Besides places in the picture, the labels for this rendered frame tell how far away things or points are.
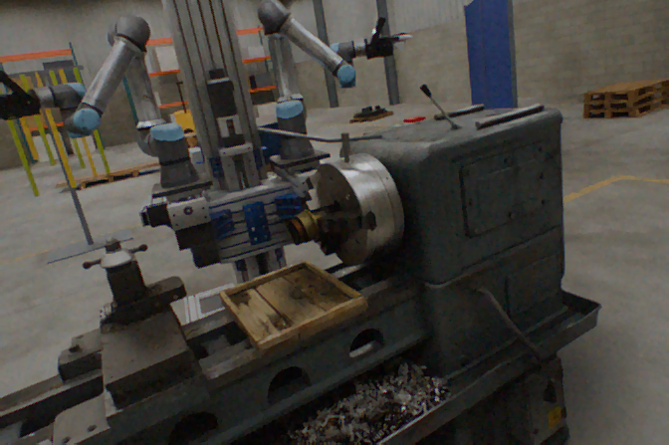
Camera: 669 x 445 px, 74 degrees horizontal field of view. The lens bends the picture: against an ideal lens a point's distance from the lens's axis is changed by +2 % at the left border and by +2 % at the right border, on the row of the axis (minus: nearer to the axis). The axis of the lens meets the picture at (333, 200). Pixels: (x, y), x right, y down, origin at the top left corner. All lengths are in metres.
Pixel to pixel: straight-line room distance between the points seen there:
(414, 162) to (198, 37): 1.15
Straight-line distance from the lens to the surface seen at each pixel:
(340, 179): 1.20
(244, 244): 1.89
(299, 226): 1.20
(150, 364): 1.04
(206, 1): 2.04
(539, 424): 1.78
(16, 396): 1.41
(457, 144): 1.24
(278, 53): 2.02
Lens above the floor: 1.47
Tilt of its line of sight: 16 degrees down
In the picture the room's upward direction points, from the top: 10 degrees counter-clockwise
